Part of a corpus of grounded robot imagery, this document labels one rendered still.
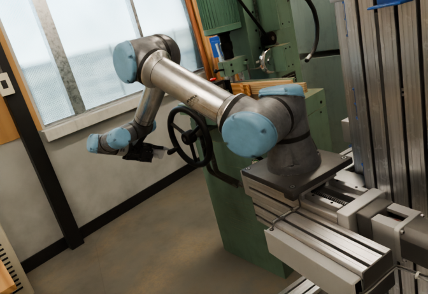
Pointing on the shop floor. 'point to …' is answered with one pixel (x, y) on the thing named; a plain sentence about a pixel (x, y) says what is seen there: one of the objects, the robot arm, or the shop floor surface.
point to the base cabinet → (322, 136)
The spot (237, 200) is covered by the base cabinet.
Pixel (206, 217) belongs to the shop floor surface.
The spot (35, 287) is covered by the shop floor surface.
